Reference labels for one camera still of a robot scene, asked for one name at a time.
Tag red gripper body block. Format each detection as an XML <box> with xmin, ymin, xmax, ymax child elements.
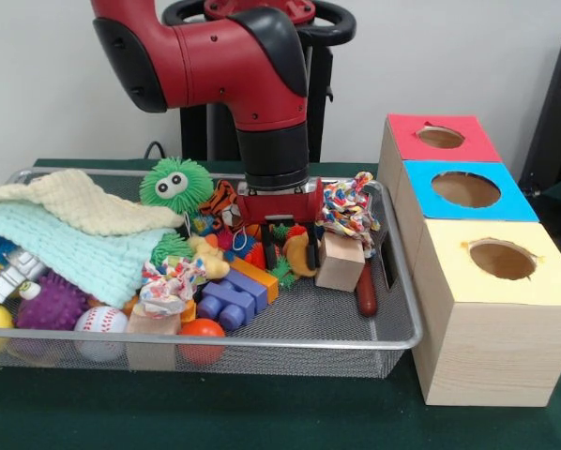
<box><xmin>234</xmin><ymin>181</ymin><xmax>325</xmax><ymax>226</ymax></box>

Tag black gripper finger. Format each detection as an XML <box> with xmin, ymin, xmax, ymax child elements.
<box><xmin>262</xmin><ymin>223</ymin><xmax>279</xmax><ymax>273</ymax></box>
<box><xmin>306</xmin><ymin>223</ymin><xmax>321</xmax><ymax>271</ymax></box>

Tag brown plush toy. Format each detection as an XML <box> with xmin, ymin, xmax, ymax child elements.
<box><xmin>282</xmin><ymin>232</ymin><xmax>319</xmax><ymax>278</ymax></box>

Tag plain wooden cube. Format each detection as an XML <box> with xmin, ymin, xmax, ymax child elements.
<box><xmin>315</xmin><ymin>232</ymin><xmax>366</xmax><ymax>293</ymax></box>

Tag yellow duck plush toy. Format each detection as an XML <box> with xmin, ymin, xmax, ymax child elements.
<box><xmin>190</xmin><ymin>236</ymin><xmax>231</xmax><ymax>280</ymax></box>

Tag tiger striped toy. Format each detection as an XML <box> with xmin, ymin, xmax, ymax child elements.
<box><xmin>204</xmin><ymin>180</ymin><xmax>239</xmax><ymax>226</ymax></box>

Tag purple plastic building block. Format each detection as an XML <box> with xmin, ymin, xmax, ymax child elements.
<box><xmin>197</xmin><ymin>269</ymin><xmax>268</xmax><ymax>331</ymax></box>

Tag red maraca rattle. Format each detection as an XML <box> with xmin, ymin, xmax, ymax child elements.
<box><xmin>179</xmin><ymin>318</ymin><xmax>227</xmax><ymax>365</ymax></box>

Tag cream knitted cloth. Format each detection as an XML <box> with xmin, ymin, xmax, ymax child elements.
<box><xmin>0</xmin><ymin>169</ymin><xmax>186</xmax><ymax>235</ymax></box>

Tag mint knitted cloth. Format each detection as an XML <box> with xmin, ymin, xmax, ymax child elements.
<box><xmin>0</xmin><ymin>194</ymin><xmax>169</xmax><ymax>308</ymax></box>

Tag clear shallow mesh bin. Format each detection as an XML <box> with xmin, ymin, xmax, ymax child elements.
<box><xmin>0</xmin><ymin>167</ymin><xmax>426</xmax><ymax>379</ymax></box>

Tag wooden box with three holes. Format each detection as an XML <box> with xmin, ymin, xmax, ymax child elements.
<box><xmin>377</xmin><ymin>113</ymin><xmax>561</xmax><ymax>408</ymax></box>

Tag dark red sausage toy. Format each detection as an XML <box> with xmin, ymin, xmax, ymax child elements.
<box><xmin>356</xmin><ymin>258</ymin><xmax>379</xmax><ymax>318</ymax></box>

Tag floral patterned fabric knot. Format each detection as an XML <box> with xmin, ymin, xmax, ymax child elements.
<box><xmin>135</xmin><ymin>258</ymin><xmax>209</xmax><ymax>318</ymax></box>

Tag dark green tablecloth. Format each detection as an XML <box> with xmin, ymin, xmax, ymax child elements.
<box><xmin>0</xmin><ymin>157</ymin><xmax>561</xmax><ymax>450</ymax></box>

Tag white baseball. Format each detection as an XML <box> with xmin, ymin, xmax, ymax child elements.
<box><xmin>74</xmin><ymin>306</ymin><xmax>131</xmax><ymax>363</ymax></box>

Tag purple monster toy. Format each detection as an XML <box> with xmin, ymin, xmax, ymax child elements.
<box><xmin>16</xmin><ymin>272</ymin><xmax>89</xmax><ymax>331</ymax></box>

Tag black panel stand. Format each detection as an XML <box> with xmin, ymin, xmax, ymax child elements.
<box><xmin>518</xmin><ymin>31</ymin><xmax>561</xmax><ymax>221</ymax></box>

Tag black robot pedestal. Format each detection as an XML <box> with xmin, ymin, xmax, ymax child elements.
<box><xmin>162</xmin><ymin>0</ymin><xmax>356</xmax><ymax>162</ymax></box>

